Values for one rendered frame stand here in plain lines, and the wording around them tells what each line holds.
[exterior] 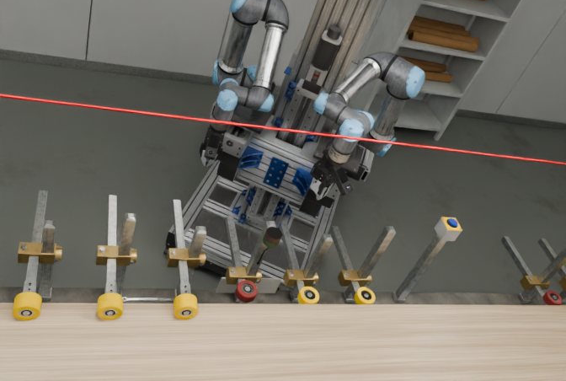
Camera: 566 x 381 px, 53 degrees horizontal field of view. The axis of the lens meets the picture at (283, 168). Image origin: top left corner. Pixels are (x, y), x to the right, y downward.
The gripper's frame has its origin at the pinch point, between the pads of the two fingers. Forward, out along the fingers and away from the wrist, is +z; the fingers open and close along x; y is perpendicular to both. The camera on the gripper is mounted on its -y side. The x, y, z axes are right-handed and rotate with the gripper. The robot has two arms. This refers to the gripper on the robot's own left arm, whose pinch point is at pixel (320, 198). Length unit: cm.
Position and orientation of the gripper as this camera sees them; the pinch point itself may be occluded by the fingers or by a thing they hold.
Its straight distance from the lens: 213.0
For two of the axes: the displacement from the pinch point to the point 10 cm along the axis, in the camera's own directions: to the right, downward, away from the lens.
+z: -3.2, 7.0, 6.3
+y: -6.7, -6.4, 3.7
